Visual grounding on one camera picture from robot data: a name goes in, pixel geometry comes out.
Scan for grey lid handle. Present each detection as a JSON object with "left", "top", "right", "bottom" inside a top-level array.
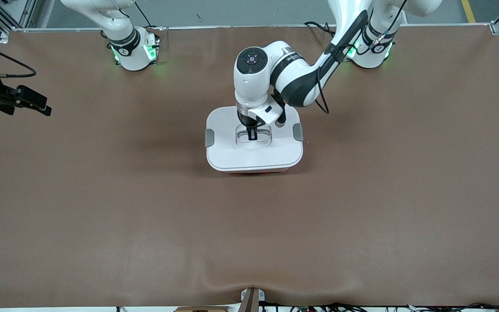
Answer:
[{"left": 237, "top": 126, "right": 272, "bottom": 141}]

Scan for white box lid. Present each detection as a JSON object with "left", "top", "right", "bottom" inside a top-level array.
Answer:
[{"left": 206, "top": 105, "right": 304, "bottom": 173}]

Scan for silver table edge strip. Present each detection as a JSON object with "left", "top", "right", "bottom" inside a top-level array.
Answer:
[{"left": 13, "top": 24, "right": 499, "bottom": 32}]

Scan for brown table mat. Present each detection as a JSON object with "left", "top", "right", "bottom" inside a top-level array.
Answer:
[{"left": 0, "top": 24, "right": 499, "bottom": 309}]

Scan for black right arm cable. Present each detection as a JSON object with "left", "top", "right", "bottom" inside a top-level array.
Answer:
[{"left": 0, "top": 37, "right": 37, "bottom": 79}]

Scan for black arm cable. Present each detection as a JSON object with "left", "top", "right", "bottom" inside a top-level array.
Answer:
[
  {"left": 314, "top": 65, "right": 331, "bottom": 114},
  {"left": 0, "top": 37, "right": 37, "bottom": 79}
]

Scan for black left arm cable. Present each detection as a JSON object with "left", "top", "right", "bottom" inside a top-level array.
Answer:
[{"left": 314, "top": 65, "right": 331, "bottom": 114}]

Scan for black left base cables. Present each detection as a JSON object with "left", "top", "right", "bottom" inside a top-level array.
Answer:
[{"left": 304, "top": 21, "right": 341, "bottom": 44}]

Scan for black right base cable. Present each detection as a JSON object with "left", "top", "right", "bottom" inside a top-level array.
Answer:
[{"left": 133, "top": 0, "right": 163, "bottom": 31}]

